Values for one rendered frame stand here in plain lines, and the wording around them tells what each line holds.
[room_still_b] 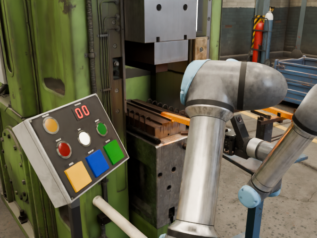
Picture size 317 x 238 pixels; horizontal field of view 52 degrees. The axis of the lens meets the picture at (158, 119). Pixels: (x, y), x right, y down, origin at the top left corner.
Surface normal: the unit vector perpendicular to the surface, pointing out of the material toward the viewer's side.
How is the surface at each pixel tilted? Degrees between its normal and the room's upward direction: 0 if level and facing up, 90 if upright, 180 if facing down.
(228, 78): 60
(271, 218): 0
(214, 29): 90
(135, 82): 90
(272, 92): 93
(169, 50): 90
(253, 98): 106
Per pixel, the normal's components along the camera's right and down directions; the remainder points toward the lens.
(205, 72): -0.22, -0.37
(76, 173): 0.78, -0.35
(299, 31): -0.88, 0.15
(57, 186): -0.44, 0.29
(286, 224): 0.00, -0.94
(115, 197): 0.63, 0.25
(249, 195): -0.70, 0.25
